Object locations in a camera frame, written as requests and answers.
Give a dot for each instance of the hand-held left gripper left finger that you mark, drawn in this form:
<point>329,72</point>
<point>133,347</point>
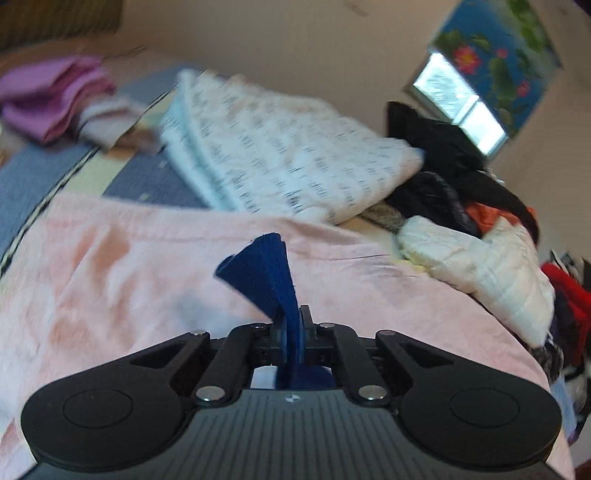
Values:
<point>279,339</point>

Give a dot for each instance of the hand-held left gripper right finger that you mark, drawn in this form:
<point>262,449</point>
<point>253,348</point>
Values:
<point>304,333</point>

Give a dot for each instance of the blue cloth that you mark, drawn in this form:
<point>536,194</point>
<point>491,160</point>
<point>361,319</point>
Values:
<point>272,272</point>

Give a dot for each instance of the pink blanket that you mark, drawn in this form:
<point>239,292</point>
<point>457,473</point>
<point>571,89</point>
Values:
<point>115,277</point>

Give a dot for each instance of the white printed quilt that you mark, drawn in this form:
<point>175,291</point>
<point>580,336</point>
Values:
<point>286,152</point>

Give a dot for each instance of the dark grey patterned garment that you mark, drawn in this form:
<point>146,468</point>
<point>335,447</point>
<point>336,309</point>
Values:
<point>431,196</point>

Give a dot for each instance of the white puffer jacket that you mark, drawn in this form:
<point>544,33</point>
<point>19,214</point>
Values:
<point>489,272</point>

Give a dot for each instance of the orange garment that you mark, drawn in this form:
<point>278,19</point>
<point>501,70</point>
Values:
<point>485,214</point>

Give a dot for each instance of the black garment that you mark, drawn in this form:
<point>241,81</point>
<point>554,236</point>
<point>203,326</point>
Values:
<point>443,143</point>

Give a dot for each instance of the red garment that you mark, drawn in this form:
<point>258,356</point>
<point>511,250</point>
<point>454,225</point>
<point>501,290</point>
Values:
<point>570,290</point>

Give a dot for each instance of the pink striped cloth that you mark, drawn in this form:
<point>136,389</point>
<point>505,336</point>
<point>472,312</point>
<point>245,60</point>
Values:
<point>108,120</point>

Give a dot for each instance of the window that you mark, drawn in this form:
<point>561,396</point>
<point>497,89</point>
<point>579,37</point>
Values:
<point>455,99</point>

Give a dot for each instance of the blue patchwork bedsheet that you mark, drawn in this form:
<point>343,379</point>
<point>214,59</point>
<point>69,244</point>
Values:
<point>32,180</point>

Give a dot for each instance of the purple cloth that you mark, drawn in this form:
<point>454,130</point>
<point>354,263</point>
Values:
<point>41,101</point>

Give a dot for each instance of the blue floral window blind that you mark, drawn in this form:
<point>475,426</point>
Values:
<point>503,41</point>

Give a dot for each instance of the brown wooden headboard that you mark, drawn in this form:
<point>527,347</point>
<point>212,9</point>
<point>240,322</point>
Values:
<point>55,21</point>

